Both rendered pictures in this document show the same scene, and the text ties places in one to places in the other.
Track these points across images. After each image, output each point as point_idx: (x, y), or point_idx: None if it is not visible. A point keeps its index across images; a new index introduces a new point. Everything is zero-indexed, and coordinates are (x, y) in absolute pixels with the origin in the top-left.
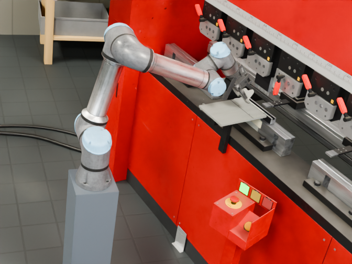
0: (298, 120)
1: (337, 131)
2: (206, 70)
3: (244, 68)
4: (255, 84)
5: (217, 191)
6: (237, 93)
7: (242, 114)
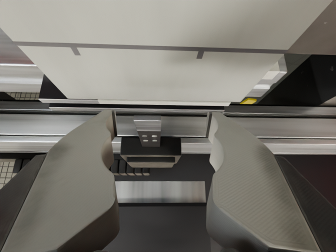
0: (130, 112)
1: (25, 143)
2: None
3: (325, 141)
4: (200, 192)
5: None
6: (216, 142)
7: (68, 5)
